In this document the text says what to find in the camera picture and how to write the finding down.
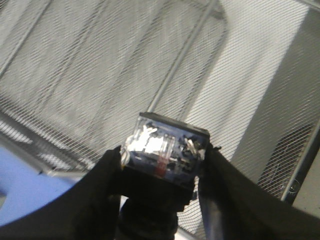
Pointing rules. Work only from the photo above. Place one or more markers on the blue plastic tray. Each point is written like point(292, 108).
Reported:
point(25, 189)

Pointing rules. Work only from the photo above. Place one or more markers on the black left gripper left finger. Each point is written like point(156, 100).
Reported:
point(87, 211)

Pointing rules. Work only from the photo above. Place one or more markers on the mesh rack tray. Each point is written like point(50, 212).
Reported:
point(76, 74)

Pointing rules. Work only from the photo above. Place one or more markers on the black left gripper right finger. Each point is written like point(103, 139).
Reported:
point(235, 208)

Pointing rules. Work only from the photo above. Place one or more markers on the silver rack frame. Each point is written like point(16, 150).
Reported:
point(300, 172)

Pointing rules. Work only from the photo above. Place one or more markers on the red emergency stop button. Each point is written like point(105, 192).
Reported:
point(160, 162)

